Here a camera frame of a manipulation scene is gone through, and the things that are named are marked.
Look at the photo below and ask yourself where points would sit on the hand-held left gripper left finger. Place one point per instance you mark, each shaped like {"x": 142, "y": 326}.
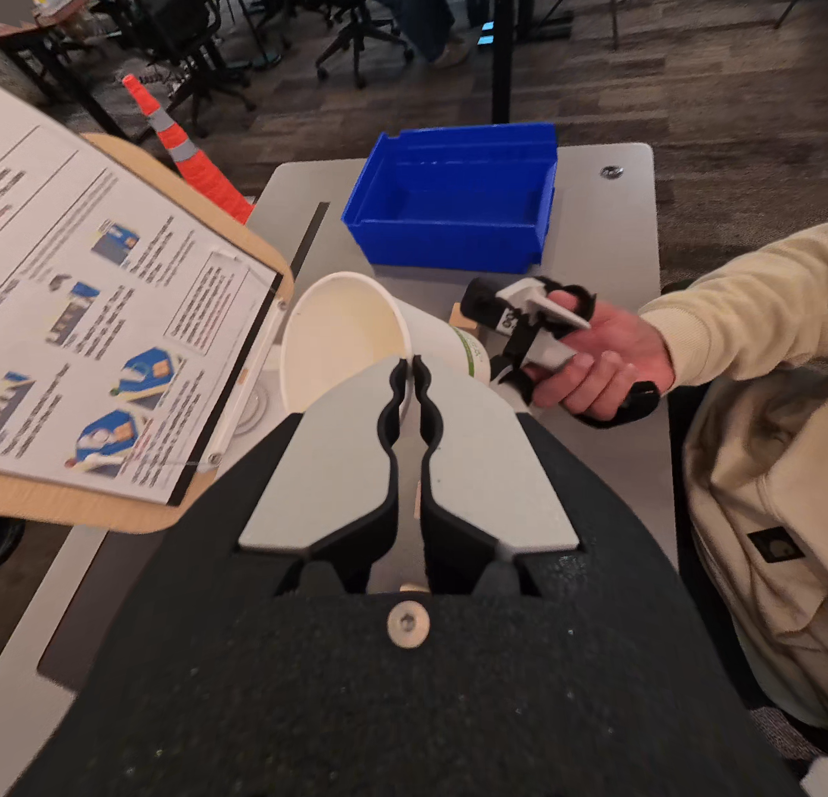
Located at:
{"x": 310, "y": 473}

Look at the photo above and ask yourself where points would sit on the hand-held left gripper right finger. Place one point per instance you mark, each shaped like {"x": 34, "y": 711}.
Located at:
{"x": 491, "y": 473}

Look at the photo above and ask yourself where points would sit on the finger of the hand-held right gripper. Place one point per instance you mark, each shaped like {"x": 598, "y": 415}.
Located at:
{"x": 503, "y": 370}

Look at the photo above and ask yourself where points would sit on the blue plastic bin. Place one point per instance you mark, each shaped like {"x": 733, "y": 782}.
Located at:
{"x": 453, "y": 240}

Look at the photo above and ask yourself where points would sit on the white paper cup green band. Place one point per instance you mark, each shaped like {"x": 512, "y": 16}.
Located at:
{"x": 336, "y": 337}

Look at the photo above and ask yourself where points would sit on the person's right forearm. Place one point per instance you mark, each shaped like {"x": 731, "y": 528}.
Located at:
{"x": 744, "y": 305}

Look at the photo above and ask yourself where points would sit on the person's right hand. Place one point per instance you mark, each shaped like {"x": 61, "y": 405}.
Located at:
{"x": 621, "y": 357}

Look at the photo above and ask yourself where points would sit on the wooden cube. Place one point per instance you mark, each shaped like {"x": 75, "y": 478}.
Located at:
{"x": 459, "y": 315}

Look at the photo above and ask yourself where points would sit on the round metal table grommet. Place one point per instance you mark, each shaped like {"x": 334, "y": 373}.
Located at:
{"x": 612, "y": 172}

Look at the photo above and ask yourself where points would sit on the wooden instruction board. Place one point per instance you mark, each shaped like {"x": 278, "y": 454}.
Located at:
{"x": 77, "y": 512}

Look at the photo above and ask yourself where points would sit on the black table leg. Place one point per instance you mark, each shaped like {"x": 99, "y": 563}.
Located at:
{"x": 501, "y": 66}

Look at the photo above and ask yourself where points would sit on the person's cream hoodie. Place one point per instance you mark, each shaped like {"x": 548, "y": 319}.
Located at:
{"x": 763, "y": 486}

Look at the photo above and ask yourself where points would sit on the printed instruction sheet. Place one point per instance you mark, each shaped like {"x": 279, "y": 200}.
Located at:
{"x": 97, "y": 292}

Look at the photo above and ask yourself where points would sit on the black office chair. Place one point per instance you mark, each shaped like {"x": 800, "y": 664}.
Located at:
{"x": 174, "y": 21}
{"x": 359, "y": 40}

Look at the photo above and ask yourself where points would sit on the orange traffic cone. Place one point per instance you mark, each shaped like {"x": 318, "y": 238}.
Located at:
{"x": 207, "y": 176}

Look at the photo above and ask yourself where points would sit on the brown wooden table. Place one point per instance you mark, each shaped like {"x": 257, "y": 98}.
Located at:
{"x": 39, "y": 24}

